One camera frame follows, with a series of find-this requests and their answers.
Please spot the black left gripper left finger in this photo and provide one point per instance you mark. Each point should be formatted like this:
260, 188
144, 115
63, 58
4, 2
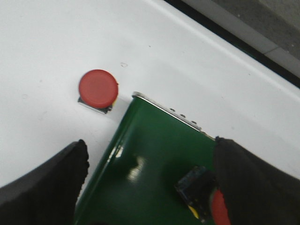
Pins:
48, 194

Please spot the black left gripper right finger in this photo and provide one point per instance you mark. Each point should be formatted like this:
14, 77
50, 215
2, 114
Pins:
255, 192

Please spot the red mushroom push button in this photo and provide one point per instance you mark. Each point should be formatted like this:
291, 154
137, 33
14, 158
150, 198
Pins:
98, 90
199, 190

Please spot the green conveyor belt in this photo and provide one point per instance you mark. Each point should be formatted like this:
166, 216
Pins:
133, 183

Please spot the steel far end bracket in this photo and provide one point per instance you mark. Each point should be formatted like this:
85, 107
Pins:
171, 112

